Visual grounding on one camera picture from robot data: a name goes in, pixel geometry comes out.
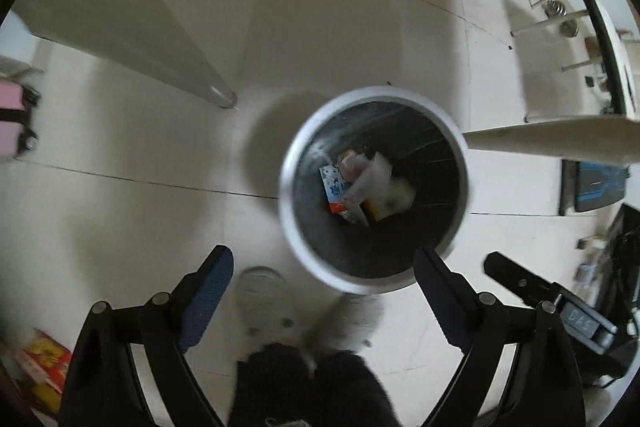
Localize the small metal dumbbell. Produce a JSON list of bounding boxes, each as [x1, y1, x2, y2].
[[544, 0, 580, 38]]

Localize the person's right grey slipper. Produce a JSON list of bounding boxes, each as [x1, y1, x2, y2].
[[305, 293, 385, 350]]

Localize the person's grey slipper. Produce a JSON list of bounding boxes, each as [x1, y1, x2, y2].
[[305, 293, 385, 350], [235, 266, 298, 348]]

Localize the white trash bin black liner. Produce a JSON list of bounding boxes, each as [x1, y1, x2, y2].
[[278, 86, 471, 295]]

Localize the white table leg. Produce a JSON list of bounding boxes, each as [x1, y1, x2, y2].
[[10, 0, 238, 108], [462, 116, 640, 165]]

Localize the blue white carton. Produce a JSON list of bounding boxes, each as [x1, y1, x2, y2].
[[319, 163, 351, 212]]

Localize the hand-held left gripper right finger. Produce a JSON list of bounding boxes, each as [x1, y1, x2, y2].
[[413, 246, 586, 427]]

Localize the person's left grey slipper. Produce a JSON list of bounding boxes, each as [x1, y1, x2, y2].
[[235, 266, 298, 348]]

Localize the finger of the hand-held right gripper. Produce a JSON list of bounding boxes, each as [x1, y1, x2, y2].
[[483, 251, 567, 309]]

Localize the black step platform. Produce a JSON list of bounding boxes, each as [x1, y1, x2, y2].
[[559, 158, 632, 217]]

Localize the orange snack packet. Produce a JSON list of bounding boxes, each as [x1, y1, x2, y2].
[[361, 199, 396, 222]]

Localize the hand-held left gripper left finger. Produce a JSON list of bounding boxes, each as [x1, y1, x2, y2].
[[59, 245, 235, 427]]

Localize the white cushioned chair black trim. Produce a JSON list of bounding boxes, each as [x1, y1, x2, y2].
[[510, 0, 640, 118]]

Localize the red cardboard box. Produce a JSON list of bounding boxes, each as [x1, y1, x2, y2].
[[20, 329, 73, 410]]

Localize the pink suitcase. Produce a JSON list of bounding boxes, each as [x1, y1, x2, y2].
[[0, 79, 41, 162]]

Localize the pink orange wrapper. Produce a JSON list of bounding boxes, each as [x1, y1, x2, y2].
[[336, 149, 371, 180]]

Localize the person's dark trousers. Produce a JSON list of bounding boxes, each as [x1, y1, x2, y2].
[[235, 343, 403, 427]]

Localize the clear plastic wrapper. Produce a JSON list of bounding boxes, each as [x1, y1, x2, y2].
[[345, 151, 417, 214]]

